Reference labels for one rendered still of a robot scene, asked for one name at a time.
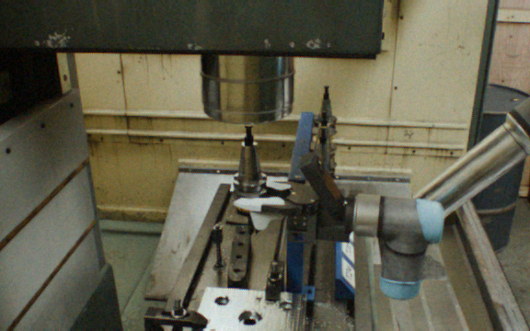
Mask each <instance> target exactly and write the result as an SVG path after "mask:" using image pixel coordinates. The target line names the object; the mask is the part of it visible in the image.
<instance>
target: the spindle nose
mask: <svg viewBox="0 0 530 331"><path fill-rule="evenodd" d="M199 67H200V84H201V101H202V110H203V113H204V114H205V115H207V116H208V117H209V118H211V119H213V120H217V121H221V122H226V123H233V124H261V123H267V122H272V121H276V120H281V119H284V118H286V117H287V116H289V115H290V113H292V112H293V111H294V102H295V101H296V58H290V57H252V56H213V55H199Z"/></svg>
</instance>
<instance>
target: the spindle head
mask: <svg viewBox="0 0 530 331"><path fill-rule="evenodd" d="M384 1H385V0H0V53H2V52H30V53H53V52H65V53H103V54H119V53H139V54H177V55H213V56H252V57H290V58H328V59H366V60H376V55H379V54H380V53H381V49H382V40H384V39H385V32H383V25H384V21H383V14H384Z"/></svg>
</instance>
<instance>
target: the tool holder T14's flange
mask: <svg viewBox="0 0 530 331"><path fill-rule="evenodd" d="M233 187H234V189H233V193H234V194H235V195H236V196H238V197H240V198H245V199H254V198H259V197H262V196H264V195H265V194H266V193H267V190H266V189H267V176H266V175H265V174H263V173H262V180H261V181H260V182H257V184H243V182H240V181H239V180H237V174H235V175H234V180H233Z"/></svg>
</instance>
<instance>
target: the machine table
mask: <svg viewBox="0 0 530 331"><path fill-rule="evenodd" d="M230 189H231V183H220V186H218V188H217V190H216V192H215V194H214V196H213V200H212V203H211V205H210V207H209V210H208V211H207V213H206V215H205V217H204V220H203V223H202V226H201V228H200V231H199V232H198V234H196V235H197V236H195V239H194V241H193V244H192V246H191V248H190V252H189V253H188V255H187V257H186V260H185V262H184V264H183V266H182V269H181V272H180V273H179V276H178V279H177V281H176V283H175V285H174V287H173V290H172V292H171V293H170V295H169V297H168V300H167V304H166V306H165V308H166V309H173V305H175V299H176V297H177V298H180V299H183V301H182V300H181V301H180V304H182V307H184V309H185V310H192V311H196V312H198V309H199V306H200V303H201V299H202V296H203V294H204V292H205V288H206V287H216V288H217V289H227V274H226V273H227V272H228V267H229V260H230V255H231V249H232V246H231V245H232V244H233V243H232V242H233V237H234V231H235V226H236V225H235V224H230V223H226V220H228V221H229V222H234V223H246V224H248V217H246V216H243V215H241V214H238V213H236V206H234V200H236V195H235V194H234V193H233V191H230ZM232 195H233V196H232ZM231 196H232V197H231ZM230 202H231V203H230ZM232 204H233V205H232ZM221 208H222V209H221ZM234 208H235V209H234ZM216 215H217V216H216ZM221 215H222V216H221ZM233 215H234V216H233ZM230 216H231V218H230ZM227 217H229V218H227ZM239 217H240V218H239ZM220 218H221V219H220ZM286 218H287V215H285V216H284V217H283V218H282V220H276V221H270V223H269V225H268V226H267V228H266V229H265V230H258V232H257V233H256V229H257V228H254V234H252V235H251V236H250V238H251V249H252V250H251V256H248V270H247V274H248V291H262V290H263V291H265V288H266V281H267V277H268V276H267V275H268V272H269V267H270V263H271V261H284V285H286ZM214 220H215V221H214ZM215 224H220V225H221V226H223V227H224V228H223V229H224V230H223V235H224V241H223V243H222V244H221V247H222V251H223V252H222V253H223V254H222V256H225V259H226V260H228V263H227V262H226V260H225V259H222V261H224V260H225V263H226V269H224V270H225V271H224V270H214V269H213V266H215V265H214V264H213V262H216V261H217V249H215V244H214V243H213V242H212V239H213V235H212V233H213V227H214V226H215ZM226 226H227V228H226ZM231 227H232V228H231ZM227 230H228V231H227ZM207 231H208V232H207ZM230 232H231V233H230ZM228 233H229V234H228ZM226 237H227V238H226ZM228 237H230V238H228ZM225 239H226V241H225ZM371 242H372V239H370V237H366V236H358V235H355V234H354V232H353V248H354V270H355V281H354V300H350V299H338V300H337V299H336V298H334V293H335V288H333V286H335V257H336V242H334V243H333V242H329V241H320V239H319V240H317V242H316V244H315V245H309V244H304V266H303V286H306V287H315V285H316V287H315V289H317V288H319V289H323V291H322V290H315V300H314V301H312V302H306V306H307V308H306V310H305V317H307V318H309V317H312V318H313V319H312V320H314V321H312V320H311V321H312V322H315V323H317V322H320V323H318V324H315V326H313V327H314V328H315V329H320V330H318V331H346V330H347V326H346V325H347V323H346V324H344V323H342V322H343V320H340V316H341V315H349V316H351V317H353V319H355V320H353V321H354V323H356V324H355V325H354V330H355V331H379V324H378V315H377V306H376V296H375V286H374V268H373V259H372V249H371ZM209 243H210V245H209ZM231 243H232V244H231ZM208 246H209V247H208ZM227 247H229V248H227ZM214 249H215V250H214ZM210 250H211V251H210ZM333 250H335V251H333ZM209 251H210V252H209ZM254 252H256V253H254ZM206 254H207V255H206ZM225 254H226V255H225ZM197 258H198V259H197ZM206 258H207V259H206ZM209 258H210V259H209ZM223 258H224V257H223ZM228 258H229V259H228ZM258 259H259V260H258ZM195 260H196V261H195ZM306 261H307V262H306ZM197 263H198V266H197ZM207 267H208V268H207ZM198 270H199V271H198ZM213 270H214V271H213ZM323 270H324V271H323ZM216 271H217V272H216ZM203 272H204V273H203ZM221 272H223V273H224V274H223V273H221ZM323 272H324V273H323ZM325 272H326V273H325ZM329 273H330V274H329ZM190 274H191V277H190ZM216 274H217V275H216ZM320 274H321V275H320ZM203 275H204V276H203ZM185 276H186V277H185ZM198 276H199V277H198ZM217 276H218V277H217ZM225 276H226V279H225ZM197 277H198V278H197ZM196 278H197V279H196ZM311 278H313V279H311ZM198 279H201V280H198ZM326 279H327V280H326ZM254 280H255V281H254ZM322 280H323V281H322ZM312 281H313V282H314V283H312ZM193 282H194V283H193ZM326 282H327V284H326ZM321 283H322V284H321ZM304 284H305V285H304ZM193 285H194V286H193ZM255 285H256V286H255ZM184 287H185V288H186V289H185V288H184ZM196 287H197V288H196ZM198 287H199V288H198ZM330 287H331V288H330ZM195 289H196V291H195ZM203 289H204V291H201V290H203ZM327 289H328V291H327ZM198 290H199V292H198ZM329 291H331V293H329ZM185 293H186V295H185ZM332 293H333V294H332ZM193 294H194V295H193ZM329 294H330V295H329ZM198 295H199V296H198ZM328 295H329V296H330V304H331V305H329V306H328V307H327V306H326V307H325V306H324V307H323V305H321V306H320V307H317V308H316V307H314V306H316V305H313V302H319V303H328ZM189 296H190V297H189ZM191 296H192V297H193V299H194V298H195V300H193V299H191V298H192V297H191ZM197 296H198V299H197V298H196V297H197ZM200 297H201V298H200ZM331 297H332V298H331ZM187 299H188V301H189V302H187V303H185V302H186V300H187ZM196 300H197V301H196ZM347 300H348V301H347ZM346 301H347V302H346ZM340 302H341V304H340ZM357 303H358V305H357ZM332 304H333V305H332ZM334 306H335V308H334ZM338 306H339V307H338ZM346 306H347V307H346ZM308 307H309V308H308ZM329 307H331V308H330V309H329ZM342 307H343V309H342ZM325 308H326V309H325ZM335 309H338V310H335ZM344 309H345V310H344ZM348 310H349V313H348V314H346V313H347V312H348ZM343 311H344V312H343ZM354 311H355V312H354ZM353 312H354V313H353ZM336 313H337V314H336ZM340 313H342V314H340ZM344 313H345V314H344ZM352 313H353V314H352ZM333 316H335V317H333ZM356 316H357V317H356ZM336 320H337V321H336ZM322 322H323V323H322ZM324 322H326V323H325V324H324ZM331 323H332V325H331ZM316 325H317V327H316ZM322 325H323V326H322ZM343 326H345V327H343ZM361 326H362V327H361ZM345 328H346V329H345Z"/></svg>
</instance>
